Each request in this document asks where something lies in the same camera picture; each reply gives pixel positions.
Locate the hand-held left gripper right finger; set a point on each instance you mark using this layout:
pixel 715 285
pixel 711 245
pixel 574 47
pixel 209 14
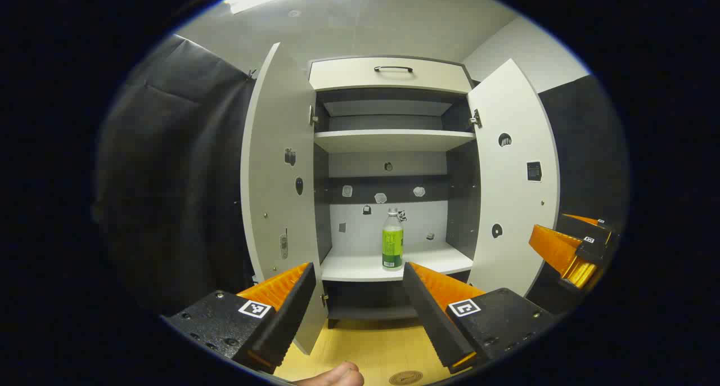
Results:
pixel 433 318

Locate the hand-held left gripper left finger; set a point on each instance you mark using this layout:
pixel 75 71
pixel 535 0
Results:
pixel 287 313

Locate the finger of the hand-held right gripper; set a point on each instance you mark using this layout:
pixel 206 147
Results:
pixel 554 248
pixel 579 228

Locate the white cabinet door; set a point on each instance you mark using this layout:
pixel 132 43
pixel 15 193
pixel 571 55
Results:
pixel 275 166
pixel 514 194

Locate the round brown coaster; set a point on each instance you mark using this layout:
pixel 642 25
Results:
pixel 405 378

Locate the green label bottle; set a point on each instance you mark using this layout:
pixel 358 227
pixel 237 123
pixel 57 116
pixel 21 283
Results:
pixel 392 248

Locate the white and grey cabinet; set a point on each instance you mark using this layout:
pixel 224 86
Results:
pixel 360 234

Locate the metal door hinge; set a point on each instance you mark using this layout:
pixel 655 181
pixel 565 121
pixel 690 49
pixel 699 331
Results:
pixel 476 119
pixel 313 116

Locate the white cabinet shelf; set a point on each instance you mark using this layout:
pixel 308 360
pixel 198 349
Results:
pixel 388 140

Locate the white cabinet drawer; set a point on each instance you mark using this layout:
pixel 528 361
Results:
pixel 349 76

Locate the black backdrop cloth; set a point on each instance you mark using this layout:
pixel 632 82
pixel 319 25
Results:
pixel 169 178

